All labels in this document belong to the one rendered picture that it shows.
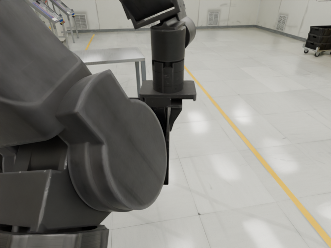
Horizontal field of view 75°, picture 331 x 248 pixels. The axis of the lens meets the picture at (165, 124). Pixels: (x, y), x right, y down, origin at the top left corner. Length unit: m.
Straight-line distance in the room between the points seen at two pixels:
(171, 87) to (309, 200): 1.76
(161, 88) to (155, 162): 0.23
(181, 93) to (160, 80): 0.04
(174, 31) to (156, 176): 0.24
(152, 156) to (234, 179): 1.78
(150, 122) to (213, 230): 1.47
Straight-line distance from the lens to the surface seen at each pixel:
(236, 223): 1.67
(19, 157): 0.18
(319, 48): 6.13
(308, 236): 1.81
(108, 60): 2.07
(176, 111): 0.39
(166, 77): 0.37
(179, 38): 0.36
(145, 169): 0.15
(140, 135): 0.15
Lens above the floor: 1.35
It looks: 33 degrees down
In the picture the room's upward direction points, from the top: straight up
